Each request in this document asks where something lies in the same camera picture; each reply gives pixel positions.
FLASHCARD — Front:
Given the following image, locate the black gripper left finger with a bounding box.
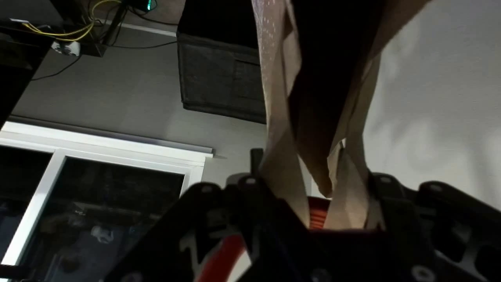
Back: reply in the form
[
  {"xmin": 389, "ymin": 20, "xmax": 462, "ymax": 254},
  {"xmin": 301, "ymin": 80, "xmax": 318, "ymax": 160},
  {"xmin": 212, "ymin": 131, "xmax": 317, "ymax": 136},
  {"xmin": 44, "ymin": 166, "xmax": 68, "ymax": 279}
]
[{"xmin": 104, "ymin": 174, "xmax": 311, "ymax": 282}]

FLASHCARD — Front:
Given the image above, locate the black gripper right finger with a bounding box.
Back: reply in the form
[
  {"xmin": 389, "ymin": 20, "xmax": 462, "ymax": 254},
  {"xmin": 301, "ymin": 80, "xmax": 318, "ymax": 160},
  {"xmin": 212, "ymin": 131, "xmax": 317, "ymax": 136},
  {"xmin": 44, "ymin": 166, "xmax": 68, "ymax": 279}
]
[{"xmin": 367, "ymin": 174, "xmax": 501, "ymax": 282}]

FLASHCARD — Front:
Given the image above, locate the brown Trader Joe's paper bag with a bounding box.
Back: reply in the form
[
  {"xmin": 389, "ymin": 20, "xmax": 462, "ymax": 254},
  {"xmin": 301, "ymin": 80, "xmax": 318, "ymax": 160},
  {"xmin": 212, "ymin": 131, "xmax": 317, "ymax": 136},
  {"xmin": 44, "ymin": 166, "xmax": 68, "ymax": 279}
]
[{"xmin": 250, "ymin": 0, "xmax": 436, "ymax": 232}]

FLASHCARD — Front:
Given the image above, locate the black cabinet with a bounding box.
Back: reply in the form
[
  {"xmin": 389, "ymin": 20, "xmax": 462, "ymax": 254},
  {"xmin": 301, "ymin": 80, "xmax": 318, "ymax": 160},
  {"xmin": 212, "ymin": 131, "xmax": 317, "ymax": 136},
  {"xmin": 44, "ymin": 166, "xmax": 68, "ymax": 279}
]
[{"xmin": 176, "ymin": 0, "xmax": 270, "ymax": 125}]

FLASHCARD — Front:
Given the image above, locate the white power adapter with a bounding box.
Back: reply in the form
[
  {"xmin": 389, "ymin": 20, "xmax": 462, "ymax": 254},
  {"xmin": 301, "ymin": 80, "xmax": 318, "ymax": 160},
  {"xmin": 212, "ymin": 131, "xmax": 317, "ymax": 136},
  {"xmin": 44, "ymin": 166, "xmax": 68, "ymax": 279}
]
[{"xmin": 51, "ymin": 39, "xmax": 84, "ymax": 59}]

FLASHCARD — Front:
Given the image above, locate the white window frame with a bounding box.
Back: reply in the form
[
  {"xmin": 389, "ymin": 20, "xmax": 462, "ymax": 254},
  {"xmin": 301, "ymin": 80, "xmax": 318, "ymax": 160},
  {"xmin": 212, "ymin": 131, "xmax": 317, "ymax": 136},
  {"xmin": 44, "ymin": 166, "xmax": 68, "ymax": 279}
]
[{"xmin": 0, "ymin": 119, "xmax": 217, "ymax": 269}]

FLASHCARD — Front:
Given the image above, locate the yellow cable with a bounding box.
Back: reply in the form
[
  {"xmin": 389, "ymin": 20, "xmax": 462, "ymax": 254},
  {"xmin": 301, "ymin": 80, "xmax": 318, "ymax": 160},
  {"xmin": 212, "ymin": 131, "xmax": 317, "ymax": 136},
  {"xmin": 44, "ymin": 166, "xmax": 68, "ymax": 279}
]
[{"xmin": 21, "ymin": 0, "xmax": 124, "ymax": 44}]

